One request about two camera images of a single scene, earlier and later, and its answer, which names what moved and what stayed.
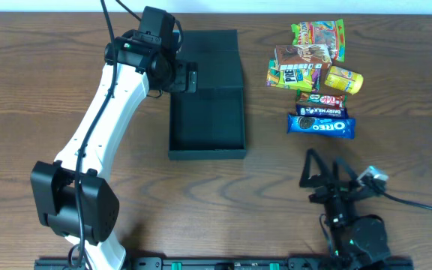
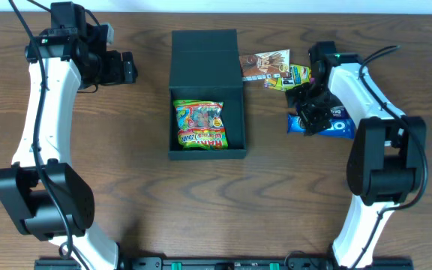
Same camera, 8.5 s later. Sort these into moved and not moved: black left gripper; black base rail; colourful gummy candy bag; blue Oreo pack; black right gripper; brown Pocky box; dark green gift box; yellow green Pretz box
Moved: black left gripper; colourful gummy candy bag; black right gripper; brown Pocky box
Not moved: yellow green Pretz box; blue Oreo pack; dark green gift box; black base rail
